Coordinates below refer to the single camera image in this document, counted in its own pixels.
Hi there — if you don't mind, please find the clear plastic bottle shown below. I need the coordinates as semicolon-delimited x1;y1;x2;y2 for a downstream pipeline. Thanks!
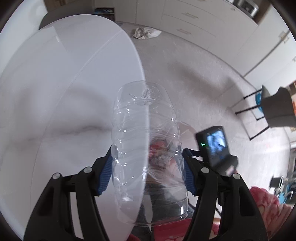
111;81;188;226

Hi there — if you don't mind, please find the dark grey chair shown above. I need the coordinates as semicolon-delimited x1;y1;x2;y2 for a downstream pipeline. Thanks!
235;85;295;141

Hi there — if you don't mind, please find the crumpled cloth on floor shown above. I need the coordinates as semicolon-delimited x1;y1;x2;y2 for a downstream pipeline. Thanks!
132;27;162;40

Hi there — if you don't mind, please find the black action camera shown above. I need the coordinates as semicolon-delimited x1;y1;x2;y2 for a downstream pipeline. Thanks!
195;126;238;176

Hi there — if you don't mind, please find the white cabinet wall unit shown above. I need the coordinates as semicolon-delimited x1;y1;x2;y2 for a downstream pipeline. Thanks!
43;0;296;93

